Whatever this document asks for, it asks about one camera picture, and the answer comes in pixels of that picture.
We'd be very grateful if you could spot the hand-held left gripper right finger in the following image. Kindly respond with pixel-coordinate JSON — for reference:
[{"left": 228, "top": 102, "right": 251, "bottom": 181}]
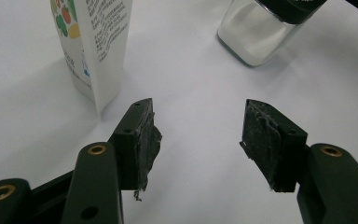
[{"left": 239, "top": 98, "right": 309, "bottom": 193}]

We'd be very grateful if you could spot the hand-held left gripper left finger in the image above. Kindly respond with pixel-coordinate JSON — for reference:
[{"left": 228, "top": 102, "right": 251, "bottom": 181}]
[{"left": 108, "top": 97, "right": 163, "bottom": 202}]

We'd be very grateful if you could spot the blue and white pouch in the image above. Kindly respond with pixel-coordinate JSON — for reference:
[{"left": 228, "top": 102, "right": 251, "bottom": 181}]
[{"left": 49, "top": 0, "right": 134, "bottom": 114}]

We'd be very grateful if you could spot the glass jar with black lid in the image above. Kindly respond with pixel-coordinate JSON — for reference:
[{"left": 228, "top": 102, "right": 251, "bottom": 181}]
[{"left": 216, "top": 0, "right": 328, "bottom": 68}]

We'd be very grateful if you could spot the white table sheet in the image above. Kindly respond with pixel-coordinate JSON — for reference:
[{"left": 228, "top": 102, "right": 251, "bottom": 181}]
[{"left": 0, "top": 0, "right": 358, "bottom": 224}]

